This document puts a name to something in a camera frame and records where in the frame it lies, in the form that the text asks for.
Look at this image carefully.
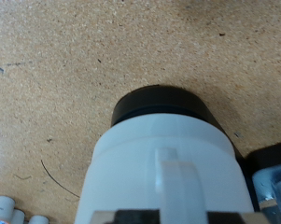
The K-cup pod blue lid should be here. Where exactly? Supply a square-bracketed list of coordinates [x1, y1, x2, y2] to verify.
[0, 195, 16, 224]

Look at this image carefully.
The K-cup pod green lid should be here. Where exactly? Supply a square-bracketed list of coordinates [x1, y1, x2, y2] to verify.
[10, 208, 26, 224]

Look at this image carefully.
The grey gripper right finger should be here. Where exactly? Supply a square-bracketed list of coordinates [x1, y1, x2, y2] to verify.
[206, 211, 266, 224]

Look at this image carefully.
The white handled mug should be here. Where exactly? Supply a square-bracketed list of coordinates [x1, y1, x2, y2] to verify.
[73, 112, 257, 224]

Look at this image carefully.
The black Keurig coffee machine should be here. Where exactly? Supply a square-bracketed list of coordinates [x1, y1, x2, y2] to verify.
[110, 84, 260, 216]

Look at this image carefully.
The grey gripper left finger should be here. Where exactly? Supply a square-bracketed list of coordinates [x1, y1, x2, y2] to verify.
[89, 209, 162, 224]

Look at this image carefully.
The grey metal pole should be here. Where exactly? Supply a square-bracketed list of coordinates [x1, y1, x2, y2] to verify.
[246, 141, 281, 224]

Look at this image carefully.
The K-cup pod red lid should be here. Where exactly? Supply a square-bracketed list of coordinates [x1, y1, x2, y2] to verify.
[27, 215, 50, 224]

